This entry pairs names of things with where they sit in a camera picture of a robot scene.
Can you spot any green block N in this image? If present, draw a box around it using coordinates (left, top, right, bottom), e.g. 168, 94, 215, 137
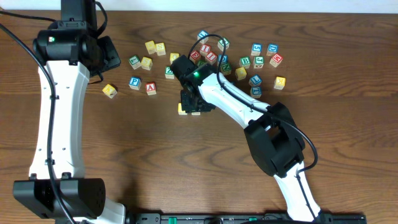
221, 63, 232, 75

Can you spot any yellow block far left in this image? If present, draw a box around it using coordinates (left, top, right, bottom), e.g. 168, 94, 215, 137
102, 84, 118, 98

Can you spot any yellow block S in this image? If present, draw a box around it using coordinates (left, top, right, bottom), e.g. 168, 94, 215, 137
155, 42, 166, 56

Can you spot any blue block D right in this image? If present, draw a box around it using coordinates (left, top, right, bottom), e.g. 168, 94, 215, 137
266, 44, 279, 56

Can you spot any blue block P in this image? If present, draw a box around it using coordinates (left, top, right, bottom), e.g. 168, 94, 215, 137
129, 77, 142, 90

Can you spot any yellow block near B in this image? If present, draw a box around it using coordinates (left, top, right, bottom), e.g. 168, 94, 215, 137
235, 67, 247, 80

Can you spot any red block i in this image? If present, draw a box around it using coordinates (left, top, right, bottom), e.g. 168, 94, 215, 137
200, 44, 211, 57
205, 51, 218, 65

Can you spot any blue block T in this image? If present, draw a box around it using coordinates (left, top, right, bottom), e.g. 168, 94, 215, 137
250, 86, 262, 98

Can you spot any red block M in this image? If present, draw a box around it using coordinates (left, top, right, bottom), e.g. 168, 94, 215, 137
270, 54, 284, 67

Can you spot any yellow block K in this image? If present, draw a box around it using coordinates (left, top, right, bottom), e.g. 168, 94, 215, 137
274, 77, 286, 90

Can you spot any green block J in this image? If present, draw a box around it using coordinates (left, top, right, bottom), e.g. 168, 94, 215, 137
253, 56, 264, 69

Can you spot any yellow block C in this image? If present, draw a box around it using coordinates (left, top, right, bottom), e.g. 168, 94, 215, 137
178, 103, 187, 115

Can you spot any blue block d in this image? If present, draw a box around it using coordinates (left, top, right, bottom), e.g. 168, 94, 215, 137
218, 54, 228, 64
266, 44, 279, 56

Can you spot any blue block D centre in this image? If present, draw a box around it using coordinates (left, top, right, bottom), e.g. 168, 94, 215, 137
218, 54, 228, 64

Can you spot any blue block l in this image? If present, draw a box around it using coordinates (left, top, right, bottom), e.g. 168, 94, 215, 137
197, 30, 209, 44
249, 74, 262, 87

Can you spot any green block 4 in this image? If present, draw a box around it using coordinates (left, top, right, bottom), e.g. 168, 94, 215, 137
218, 37, 230, 52

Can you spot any yellow block centre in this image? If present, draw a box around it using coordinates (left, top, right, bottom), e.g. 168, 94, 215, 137
170, 53, 180, 63

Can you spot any blue block top L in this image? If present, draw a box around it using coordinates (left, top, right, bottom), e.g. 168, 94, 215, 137
197, 30, 209, 44

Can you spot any green block Z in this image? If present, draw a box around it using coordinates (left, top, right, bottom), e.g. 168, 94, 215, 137
165, 67, 175, 79

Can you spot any green block B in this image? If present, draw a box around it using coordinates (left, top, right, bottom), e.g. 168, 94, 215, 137
239, 56, 251, 69

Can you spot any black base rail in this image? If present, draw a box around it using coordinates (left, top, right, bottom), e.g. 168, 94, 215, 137
125, 213, 368, 224

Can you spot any yellow block upper left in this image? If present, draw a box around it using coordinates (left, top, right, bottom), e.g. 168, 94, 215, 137
145, 40, 156, 54

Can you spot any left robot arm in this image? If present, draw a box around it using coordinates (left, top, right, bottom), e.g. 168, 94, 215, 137
13, 0, 129, 224

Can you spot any red block I lower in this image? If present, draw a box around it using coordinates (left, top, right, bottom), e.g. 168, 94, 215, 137
205, 51, 218, 65

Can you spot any red block E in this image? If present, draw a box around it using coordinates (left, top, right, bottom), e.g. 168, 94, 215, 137
189, 50, 201, 64

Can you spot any blue block 5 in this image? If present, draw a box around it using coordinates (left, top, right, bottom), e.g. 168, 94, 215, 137
251, 43, 262, 56

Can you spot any green block R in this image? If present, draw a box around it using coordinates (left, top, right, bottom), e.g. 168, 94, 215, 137
197, 60, 206, 67

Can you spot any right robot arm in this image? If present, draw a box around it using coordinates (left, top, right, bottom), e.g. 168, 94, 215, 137
170, 55, 321, 222

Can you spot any red block I upper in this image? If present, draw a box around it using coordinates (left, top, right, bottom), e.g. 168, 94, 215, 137
200, 44, 211, 57

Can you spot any red block A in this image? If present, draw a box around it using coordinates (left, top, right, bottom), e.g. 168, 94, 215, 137
146, 82, 157, 95

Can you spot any yellow block beside green L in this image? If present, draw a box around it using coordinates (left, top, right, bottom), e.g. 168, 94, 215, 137
141, 57, 153, 70

